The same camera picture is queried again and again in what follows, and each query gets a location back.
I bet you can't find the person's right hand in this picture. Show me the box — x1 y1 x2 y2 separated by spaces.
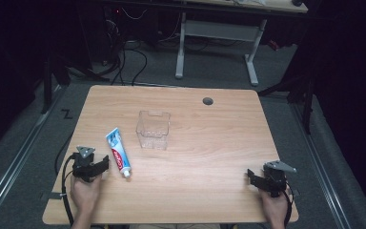
258 186 292 223

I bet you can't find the grey tape strip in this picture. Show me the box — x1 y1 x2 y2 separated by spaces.
40 191 65 201

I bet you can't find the blue white toothpaste tube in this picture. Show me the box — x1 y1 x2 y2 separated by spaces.
105 127 132 178

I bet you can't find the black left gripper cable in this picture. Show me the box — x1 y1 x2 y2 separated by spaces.
60 152 77 227

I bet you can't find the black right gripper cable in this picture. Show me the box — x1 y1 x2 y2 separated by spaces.
281 189 295 229

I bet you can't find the clear plastic container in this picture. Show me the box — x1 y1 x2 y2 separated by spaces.
135 110 172 152

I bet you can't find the white metal frame desk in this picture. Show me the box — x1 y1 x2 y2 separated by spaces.
173 0 310 87

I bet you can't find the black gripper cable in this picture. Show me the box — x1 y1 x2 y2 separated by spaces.
281 189 295 229
60 152 77 227

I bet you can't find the person's left hand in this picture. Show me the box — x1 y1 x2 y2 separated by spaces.
70 172 104 212

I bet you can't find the black metal stand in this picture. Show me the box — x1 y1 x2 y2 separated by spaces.
40 52 111 115
256 72 316 135

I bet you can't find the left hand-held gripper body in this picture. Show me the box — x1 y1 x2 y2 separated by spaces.
71 145 97 183

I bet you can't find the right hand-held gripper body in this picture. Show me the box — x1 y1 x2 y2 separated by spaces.
261 159 298 198

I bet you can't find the metal floor rail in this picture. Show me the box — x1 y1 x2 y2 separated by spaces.
289 100 353 229
0 85 65 224

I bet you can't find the thin black floor cable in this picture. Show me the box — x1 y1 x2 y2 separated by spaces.
54 131 74 177

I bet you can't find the black floor cable bundle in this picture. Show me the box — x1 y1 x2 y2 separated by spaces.
98 18 128 86

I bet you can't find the black floor cable loop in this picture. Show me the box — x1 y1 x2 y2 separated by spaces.
124 47 149 87

